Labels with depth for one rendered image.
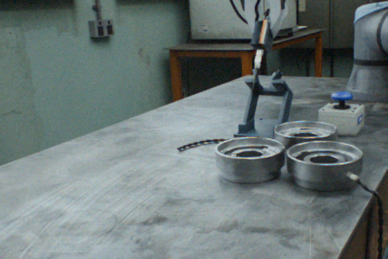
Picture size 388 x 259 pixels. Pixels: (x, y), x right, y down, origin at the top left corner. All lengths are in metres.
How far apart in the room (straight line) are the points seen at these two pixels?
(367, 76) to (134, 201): 0.72
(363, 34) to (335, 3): 3.40
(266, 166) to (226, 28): 2.45
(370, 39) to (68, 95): 1.74
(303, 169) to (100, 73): 2.15
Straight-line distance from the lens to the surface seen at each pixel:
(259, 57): 0.86
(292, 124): 0.84
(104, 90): 2.72
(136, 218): 0.60
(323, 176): 0.63
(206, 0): 3.14
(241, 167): 0.66
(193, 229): 0.56
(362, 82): 1.19
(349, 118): 0.89
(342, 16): 4.56
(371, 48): 1.18
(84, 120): 2.63
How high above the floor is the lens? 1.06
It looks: 15 degrees down
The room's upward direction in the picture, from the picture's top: 3 degrees counter-clockwise
